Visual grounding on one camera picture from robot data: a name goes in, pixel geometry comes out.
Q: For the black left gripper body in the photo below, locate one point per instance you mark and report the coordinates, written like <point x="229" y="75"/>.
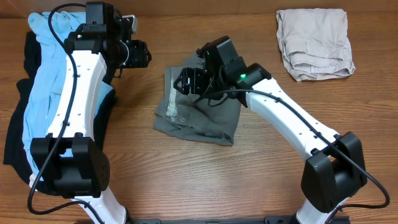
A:
<point x="131" y="55"/>

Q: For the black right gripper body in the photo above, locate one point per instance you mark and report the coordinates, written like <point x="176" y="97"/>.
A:
<point x="205" y="83"/>

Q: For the grey shorts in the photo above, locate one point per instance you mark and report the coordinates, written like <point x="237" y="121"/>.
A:
<point x="178" y="116"/>

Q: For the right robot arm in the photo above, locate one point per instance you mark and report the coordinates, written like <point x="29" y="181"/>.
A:
<point x="334" y="163"/>

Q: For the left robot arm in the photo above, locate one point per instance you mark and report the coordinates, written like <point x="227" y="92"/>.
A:
<point x="69" y="161"/>

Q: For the light blue garment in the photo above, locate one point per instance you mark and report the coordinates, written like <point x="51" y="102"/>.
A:
<point x="45" y="94"/>

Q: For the folded beige shorts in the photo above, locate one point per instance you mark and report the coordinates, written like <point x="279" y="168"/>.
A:
<point x="314" y="43"/>

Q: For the black garment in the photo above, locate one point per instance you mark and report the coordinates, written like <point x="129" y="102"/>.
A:
<point x="14" y="154"/>

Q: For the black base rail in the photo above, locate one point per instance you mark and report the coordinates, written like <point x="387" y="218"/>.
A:
<point x="211" y="221"/>

